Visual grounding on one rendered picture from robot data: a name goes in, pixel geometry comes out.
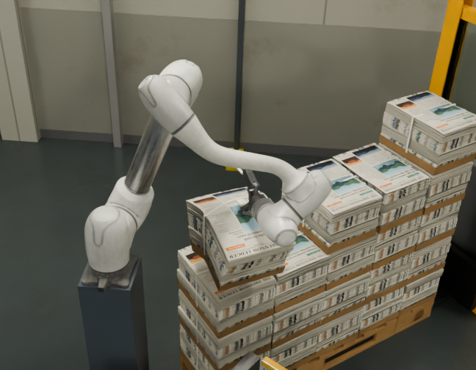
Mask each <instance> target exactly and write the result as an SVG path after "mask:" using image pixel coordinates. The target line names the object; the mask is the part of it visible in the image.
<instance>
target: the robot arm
mask: <svg viewBox="0 0 476 370"><path fill-rule="evenodd" d="M202 84H203V77H202V73H201V70H200V68H199V67H198V66H197V65H196V64H194V63H193V62H190V61H187V60H185V59H181V60H177V61H175V62H172V63H170V64H169V65H168V66H167V67H166V68H165V69H164V70H163V71H162V72H161V73H160V74H159V76H158V75H151V76H147V77H146V78H145V79H144V80H143V81H142V82H141V83H140V85H139V87H138V93H139V96H140V98H141V101H142V102H143V104H144V106H145V108H146V109H147V110H148V111H149V113H150V114H151V116H150V118H149V121H148V124H147V126H146V128H145V131H144V133H143V136H142V139H141V140H140V144H139V146H138V148H137V151H136V153H135V155H134V158H133V161H132V163H131V166H130V168H129V171H128V173H127V176H124V177H122V178H120V179H119V180H118V182H117V183H116V185H115V188H114V189H113V191H112V193H111V195H110V196H109V199H108V201H107V203H106V205H105V206H100V207H98V208H96V209H94V210H93V211H92V212H91V213H90V215H89V217H88V218H87V221H86V223H85V227H84V240H85V247H86V252H87V258H88V262H89V266H88V268H87V271H86V273H85V275H84V277H83V278H82V279H81V282H82V285H85V286H86V285H98V291H99V292H105V290H106V289H107V287H108V286H118V287H121V288H124V289H126V288H128V287H129V280H130V277H131V274H132V271H133V268H134V265H135V263H136V262H137V260H138V256H137V255H135V254H131V255H129V251H130V248H131V244H132V241H133V238H134V235H135V233H136V232H137V230H138V229H139V228H140V226H141V225H142V223H143V222H144V220H145V218H146V217H147V215H148V212H149V211H150V208H151V204H152V200H153V198H154V190H153V188H152V186H151V185H152V183H153V180H154V178H155V176H156V173H157V171H158V169H159V166H160V164H161V162H162V160H163V157H164V155H165V153H166V150H167V148H168V145H169V144H170V141H171V139H172V137H173V136H174V137H175V138H176V139H178V140H180V141H181V142H183V143H184V144H185V145H186V146H187V147H189V148H190V149H191V150H193V151H194V152H195V153H197V154H198V155H199V156H201V157H202V158H204V159H205V160H207V161H209V162H212V163H214V164H219V165H222V166H226V167H235V168H237V169H238V170H239V172H240V173H241V174H242V175H244V177H245V182H246V184H247V187H248V188H247V191H248V200H249V202H248V203H247V202H246V201H245V200H244V199H240V200H236V201H237V202H238V204H239V205H240V206H241V207H240V210H243V212H242V214H244V215H250V216H251V217H253V218H254V219H255V220H256V221H257V223H258V224H259V227H260V229H261V230H262V232H263V234H264V235H265V236H266V237H267V238H268V239H269V240H271V241H272V242H273V243H275V244H276V245H278V246H281V247H286V246H289V245H291V244H292V243H294V242H295V240H296V238H297V236H298V226H299V224H300V223H301V221H302V220H304V219H305V218H306V217H307V216H308V215H310V214H311V213H313V212H314V211H315V210H316V209H317V208H318V207H319V206H320V205H321V204H322V203H323V202H324V201H325V199H326V198H327V197H328V196H329V194H330V192H331V190H332V182H331V180H330V178H329V177H328V175H327V174H326V173H325V172H324V171H322V170H312V171H311V172H310V173H307V172H306V171H299V170H296V169H295V168H294V167H293V166H292V165H290V164H288V163H287V162H285V161H283V160H281V159H277V158H274V157H271V156H265V155H261V154H256V153H249V152H245V151H240V150H234V149H230V148H225V147H223V146H220V145H218V144H217V143H215V142H214V141H213V140H212V139H211V138H210V137H209V135H208V134H207V133H206V131H205V130H204V128H203V126H202V125H201V123H200V122H199V120H198V118H197V117H196V115H195V114H194V112H193V111H192V110H191V106H192V105H193V103H194V102H195V99H196V98H197V97H198V93H199V91H200V89H201V87H202ZM252 170H255V171H262V172H266V173H272V174H274V175H277V176H278V177H279V178H280V179H281V180H282V181H283V184H284V188H283V191H284V193H285V197H284V198H282V199H281V200H280V201H278V202H277V203H274V202H273V201H271V199H269V198H266V197H265V196H264V195H262V194H259V192H258V190H257V187H259V183H258V182H257V180H256V178H255V176H254V174H253V171H252ZM250 189H253V190H252V191H250ZM248 208H249V210H250V211H248Z"/></svg>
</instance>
